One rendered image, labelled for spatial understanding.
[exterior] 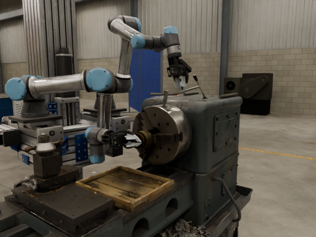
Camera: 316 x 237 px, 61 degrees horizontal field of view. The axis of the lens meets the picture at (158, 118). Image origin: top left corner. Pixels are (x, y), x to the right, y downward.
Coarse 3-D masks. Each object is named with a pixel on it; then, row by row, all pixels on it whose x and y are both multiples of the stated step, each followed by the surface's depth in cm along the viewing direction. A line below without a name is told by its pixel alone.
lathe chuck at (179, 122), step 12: (144, 108) 142; (156, 108) 138; (168, 108) 139; (156, 120) 139; (168, 120) 134; (180, 120) 136; (156, 132) 150; (168, 132) 135; (156, 144) 141; (168, 144) 136; (180, 144) 133; (156, 156) 142; (168, 156) 137; (180, 156) 143
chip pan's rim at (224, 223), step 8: (240, 192) 195; (248, 192) 192; (248, 200) 187; (224, 208) 171; (240, 208) 174; (216, 216) 161; (232, 216) 162; (208, 224) 153; (224, 224) 153; (216, 232) 144
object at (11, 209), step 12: (0, 204) 102; (12, 204) 101; (24, 204) 98; (0, 216) 93; (12, 216) 94; (24, 216) 96; (36, 216) 91; (108, 216) 90; (120, 216) 91; (0, 228) 91; (36, 228) 92; (48, 228) 87; (60, 228) 83; (84, 228) 83; (96, 228) 83; (108, 228) 87; (120, 228) 92
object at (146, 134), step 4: (140, 132) 131; (144, 132) 131; (148, 132) 132; (140, 136) 128; (144, 136) 129; (148, 136) 131; (132, 140) 131; (144, 140) 129; (148, 140) 130; (140, 144) 128; (144, 144) 130; (148, 144) 131; (136, 148) 130; (140, 148) 132
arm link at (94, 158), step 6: (90, 144) 142; (96, 144) 141; (102, 144) 143; (90, 150) 142; (96, 150) 141; (102, 150) 143; (90, 156) 143; (96, 156) 141; (102, 156) 143; (96, 162) 142; (102, 162) 144
